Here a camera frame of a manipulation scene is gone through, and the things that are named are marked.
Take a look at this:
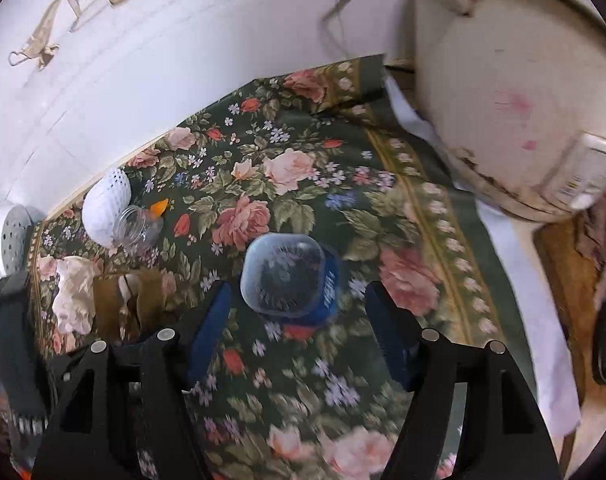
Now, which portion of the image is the white perforated round plate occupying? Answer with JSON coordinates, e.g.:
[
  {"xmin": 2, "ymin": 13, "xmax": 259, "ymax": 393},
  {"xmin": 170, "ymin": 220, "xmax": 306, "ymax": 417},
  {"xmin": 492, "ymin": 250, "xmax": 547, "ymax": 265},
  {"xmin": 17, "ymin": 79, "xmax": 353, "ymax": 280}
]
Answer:
[{"xmin": 0, "ymin": 201, "xmax": 34, "ymax": 282}]

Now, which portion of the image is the white under cloth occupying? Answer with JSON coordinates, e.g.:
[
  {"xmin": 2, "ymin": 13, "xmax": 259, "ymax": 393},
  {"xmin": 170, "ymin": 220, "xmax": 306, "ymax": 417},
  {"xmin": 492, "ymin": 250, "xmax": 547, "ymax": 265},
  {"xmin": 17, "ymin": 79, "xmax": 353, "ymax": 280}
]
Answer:
[{"xmin": 383, "ymin": 77, "xmax": 582, "ymax": 437}]

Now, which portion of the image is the green floral tablecloth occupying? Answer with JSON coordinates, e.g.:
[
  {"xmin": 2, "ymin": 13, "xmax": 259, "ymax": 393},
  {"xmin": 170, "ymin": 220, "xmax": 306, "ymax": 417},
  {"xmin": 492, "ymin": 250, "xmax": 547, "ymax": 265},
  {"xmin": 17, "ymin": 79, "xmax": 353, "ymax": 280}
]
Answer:
[{"xmin": 28, "ymin": 54, "xmax": 540, "ymax": 480}]

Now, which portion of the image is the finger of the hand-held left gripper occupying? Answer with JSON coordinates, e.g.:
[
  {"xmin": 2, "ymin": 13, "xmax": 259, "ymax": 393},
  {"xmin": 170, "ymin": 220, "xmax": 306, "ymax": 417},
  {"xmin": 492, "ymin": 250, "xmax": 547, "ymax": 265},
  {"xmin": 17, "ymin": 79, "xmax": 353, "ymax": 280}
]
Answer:
[{"xmin": 0, "ymin": 270, "xmax": 51, "ymax": 418}]

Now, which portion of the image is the white foam fruit net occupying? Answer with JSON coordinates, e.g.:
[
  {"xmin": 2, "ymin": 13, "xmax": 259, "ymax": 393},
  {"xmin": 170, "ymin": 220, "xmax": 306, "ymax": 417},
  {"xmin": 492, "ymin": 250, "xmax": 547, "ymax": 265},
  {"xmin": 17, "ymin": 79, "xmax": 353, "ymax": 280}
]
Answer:
[{"xmin": 81, "ymin": 167, "xmax": 134, "ymax": 248}]

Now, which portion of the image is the clear plastic cup blue label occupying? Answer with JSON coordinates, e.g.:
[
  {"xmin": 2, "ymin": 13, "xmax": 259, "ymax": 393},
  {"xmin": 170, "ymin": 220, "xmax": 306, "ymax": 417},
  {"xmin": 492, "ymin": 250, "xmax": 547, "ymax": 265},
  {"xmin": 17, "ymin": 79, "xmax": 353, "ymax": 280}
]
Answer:
[{"xmin": 239, "ymin": 233, "xmax": 341, "ymax": 328}]

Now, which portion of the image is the pinkish cloth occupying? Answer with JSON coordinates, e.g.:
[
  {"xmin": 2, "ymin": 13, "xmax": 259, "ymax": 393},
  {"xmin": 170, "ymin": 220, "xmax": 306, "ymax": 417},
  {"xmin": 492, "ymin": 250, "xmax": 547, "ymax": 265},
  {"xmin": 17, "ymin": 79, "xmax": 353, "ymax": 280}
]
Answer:
[{"xmin": 577, "ymin": 194, "xmax": 606, "ymax": 311}]

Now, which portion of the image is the brown wooden stool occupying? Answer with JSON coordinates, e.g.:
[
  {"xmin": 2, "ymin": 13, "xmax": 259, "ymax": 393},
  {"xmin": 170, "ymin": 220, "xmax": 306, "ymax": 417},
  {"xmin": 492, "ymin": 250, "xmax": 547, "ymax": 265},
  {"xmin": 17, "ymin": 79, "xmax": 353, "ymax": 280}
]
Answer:
[{"xmin": 533, "ymin": 220, "xmax": 606, "ymax": 403}]

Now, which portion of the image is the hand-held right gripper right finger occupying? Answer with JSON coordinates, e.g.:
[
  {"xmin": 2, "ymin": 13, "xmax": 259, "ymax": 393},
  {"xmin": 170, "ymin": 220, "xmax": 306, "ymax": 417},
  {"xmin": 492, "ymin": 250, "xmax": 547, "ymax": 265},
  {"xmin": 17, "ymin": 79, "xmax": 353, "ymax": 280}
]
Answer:
[{"xmin": 364, "ymin": 281, "xmax": 564, "ymax": 480}]

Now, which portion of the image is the crumpled white tissue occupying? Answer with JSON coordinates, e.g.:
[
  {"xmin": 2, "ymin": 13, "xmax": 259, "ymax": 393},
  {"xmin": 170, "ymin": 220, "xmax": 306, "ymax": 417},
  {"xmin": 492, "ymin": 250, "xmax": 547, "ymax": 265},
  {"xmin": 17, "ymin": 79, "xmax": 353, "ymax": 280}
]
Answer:
[{"xmin": 52, "ymin": 256, "xmax": 102, "ymax": 336}]

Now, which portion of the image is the white plastic box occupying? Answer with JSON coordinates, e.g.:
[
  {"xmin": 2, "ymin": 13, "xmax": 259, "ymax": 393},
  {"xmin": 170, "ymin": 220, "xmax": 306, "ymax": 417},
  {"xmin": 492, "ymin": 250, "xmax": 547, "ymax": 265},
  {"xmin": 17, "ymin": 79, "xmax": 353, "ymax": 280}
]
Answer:
[{"xmin": 544, "ymin": 132, "xmax": 606, "ymax": 212}]

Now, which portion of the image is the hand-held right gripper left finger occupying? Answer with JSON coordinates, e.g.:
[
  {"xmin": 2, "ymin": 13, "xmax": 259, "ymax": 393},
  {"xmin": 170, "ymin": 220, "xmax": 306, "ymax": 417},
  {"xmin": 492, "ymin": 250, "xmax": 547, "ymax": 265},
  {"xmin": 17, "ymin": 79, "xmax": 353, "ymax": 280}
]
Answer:
[{"xmin": 33, "ymin": 281, "xmax": 232, "ymax": 480}]

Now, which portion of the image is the clear glass jar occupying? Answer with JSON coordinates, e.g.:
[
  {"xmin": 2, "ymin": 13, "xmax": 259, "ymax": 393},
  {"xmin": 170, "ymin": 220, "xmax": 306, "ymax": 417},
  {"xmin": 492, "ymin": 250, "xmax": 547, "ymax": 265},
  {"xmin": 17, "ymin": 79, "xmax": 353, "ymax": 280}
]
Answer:
[{"xmin": 114, "ymin": 205, "xmax": 164, "ymax": 252}]

